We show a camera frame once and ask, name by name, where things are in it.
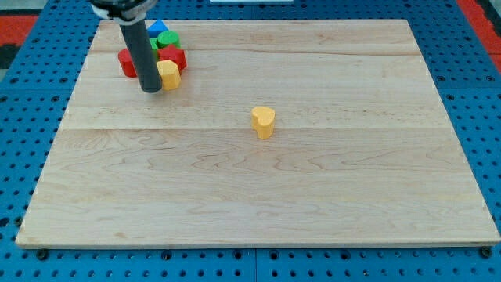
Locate red block left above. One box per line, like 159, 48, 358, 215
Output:
117, 49, 137, 78

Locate blue triangle block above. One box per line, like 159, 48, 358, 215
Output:
147, 20, 168, 38

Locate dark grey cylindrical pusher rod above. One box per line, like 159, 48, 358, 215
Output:
120, 20, 162, 93

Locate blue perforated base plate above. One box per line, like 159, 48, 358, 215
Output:
1, 1, 500, 281

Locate light wooden board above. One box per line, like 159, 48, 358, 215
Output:
16, 20, 500, 249

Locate yellow heart block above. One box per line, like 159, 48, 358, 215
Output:
251, 106, 276, 139

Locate black and white robot end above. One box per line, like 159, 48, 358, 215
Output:
89, 0, 157, 26

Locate green block behind rod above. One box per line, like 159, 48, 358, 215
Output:
150, 38, 159, 60

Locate yellow hexagon block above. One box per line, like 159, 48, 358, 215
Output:
157, 60, 181, 91

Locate green round block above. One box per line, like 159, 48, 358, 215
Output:
157, 31, 181, 49

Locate red star block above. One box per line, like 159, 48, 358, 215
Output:
157, 45, 187, 73

